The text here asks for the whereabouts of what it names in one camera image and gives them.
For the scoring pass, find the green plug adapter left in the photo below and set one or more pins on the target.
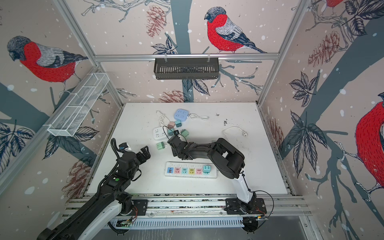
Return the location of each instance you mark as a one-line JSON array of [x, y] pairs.
[[161, 145]]

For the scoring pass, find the long white power strip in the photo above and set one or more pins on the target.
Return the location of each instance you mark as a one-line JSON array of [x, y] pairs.
[[189, 170]]

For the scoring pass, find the blue square power socket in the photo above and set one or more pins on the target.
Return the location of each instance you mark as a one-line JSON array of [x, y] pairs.
[[181, 115]]

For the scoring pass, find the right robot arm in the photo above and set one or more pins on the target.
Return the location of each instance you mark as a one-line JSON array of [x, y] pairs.
[[229, 161]]

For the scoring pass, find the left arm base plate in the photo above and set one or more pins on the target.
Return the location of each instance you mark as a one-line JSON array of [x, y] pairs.
[[134, 208]]

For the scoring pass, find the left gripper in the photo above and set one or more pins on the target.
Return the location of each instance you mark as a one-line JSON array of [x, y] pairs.
[[147, 154]]

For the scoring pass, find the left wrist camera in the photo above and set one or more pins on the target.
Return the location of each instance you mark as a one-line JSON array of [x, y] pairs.
[[124, 147]]

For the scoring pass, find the dark teal plug adapter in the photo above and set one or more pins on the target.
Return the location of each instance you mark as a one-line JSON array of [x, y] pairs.
[[178, 123]]

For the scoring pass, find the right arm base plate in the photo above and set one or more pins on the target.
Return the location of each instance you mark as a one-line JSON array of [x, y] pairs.
[[254, 207]]

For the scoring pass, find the white square power socket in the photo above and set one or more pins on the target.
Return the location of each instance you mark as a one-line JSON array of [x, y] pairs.
[[159, 134]]

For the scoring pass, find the pink plug adapter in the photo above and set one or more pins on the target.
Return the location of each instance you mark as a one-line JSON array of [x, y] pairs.
[[171, 125]]

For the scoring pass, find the light green plug adapter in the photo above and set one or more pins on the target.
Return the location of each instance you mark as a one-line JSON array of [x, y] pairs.
[[185, 133]]

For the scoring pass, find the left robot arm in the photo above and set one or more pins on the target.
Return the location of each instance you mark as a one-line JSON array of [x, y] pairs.
[[110, 200]]

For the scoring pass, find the white wire mesh shelf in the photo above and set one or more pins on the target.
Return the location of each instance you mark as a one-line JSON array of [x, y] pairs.
[[81, 102]]

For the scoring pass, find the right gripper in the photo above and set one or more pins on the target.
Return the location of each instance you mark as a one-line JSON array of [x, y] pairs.
[[175, 151]]

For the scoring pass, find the black wall basket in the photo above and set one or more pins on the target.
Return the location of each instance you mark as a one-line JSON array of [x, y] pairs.
[[186, 69]]

